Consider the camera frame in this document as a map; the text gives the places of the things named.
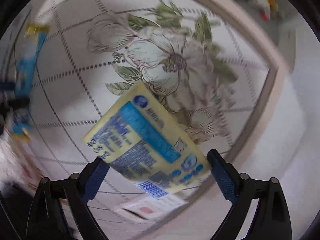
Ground yellow blue tissue pack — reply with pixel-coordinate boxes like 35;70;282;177
84;82;210;199

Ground blue gold snack sachet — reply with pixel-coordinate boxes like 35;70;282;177
11;23;50;142

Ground white red carton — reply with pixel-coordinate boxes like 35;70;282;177
114;194;188;222

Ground patterned white tablecloth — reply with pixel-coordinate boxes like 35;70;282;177
0;0;293;240

